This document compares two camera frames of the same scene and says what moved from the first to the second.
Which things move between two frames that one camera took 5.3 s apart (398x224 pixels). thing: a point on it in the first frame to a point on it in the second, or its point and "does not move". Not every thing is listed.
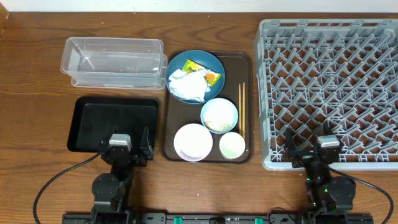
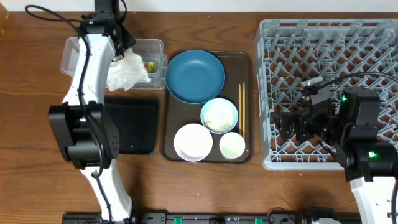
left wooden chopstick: [239, 109] does not move
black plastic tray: [94, 120] does not move
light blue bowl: [219, 116] does not move
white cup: [232, 145] does not move
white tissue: [191, 85] to [125, 73]
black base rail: [221, 218] does not move
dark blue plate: [205, 59] does not move
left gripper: [146, 152] to [128, 40]
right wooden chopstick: [244, 111] does not move
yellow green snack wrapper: [211, 76] to [150, 66]
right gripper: [310, 158] to [300, 126]
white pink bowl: [193, 142] does not move
